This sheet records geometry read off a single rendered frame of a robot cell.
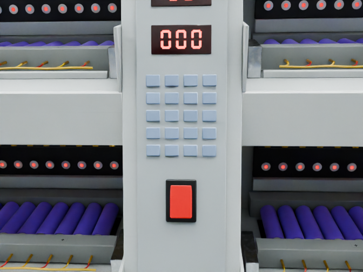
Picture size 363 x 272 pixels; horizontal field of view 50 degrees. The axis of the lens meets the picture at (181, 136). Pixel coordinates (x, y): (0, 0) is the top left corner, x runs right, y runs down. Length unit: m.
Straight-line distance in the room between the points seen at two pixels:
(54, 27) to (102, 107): 0.22
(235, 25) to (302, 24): 0.20
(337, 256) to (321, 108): 0.16
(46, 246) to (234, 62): 0.26
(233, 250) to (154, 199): 0.08
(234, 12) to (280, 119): 0.09
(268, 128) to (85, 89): 0.15
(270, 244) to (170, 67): 0.20
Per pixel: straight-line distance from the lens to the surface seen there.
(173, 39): 0.31
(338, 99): 0.32
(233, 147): 0.31
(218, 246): 0.32
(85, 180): 0.51
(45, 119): 0.34
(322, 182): 0.51
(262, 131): 0.32
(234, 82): 0.31
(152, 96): 0.30
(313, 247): 0.41
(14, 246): 0.44
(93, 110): 0.32
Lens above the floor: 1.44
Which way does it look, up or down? 4 degrees down
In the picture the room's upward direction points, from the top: straight up
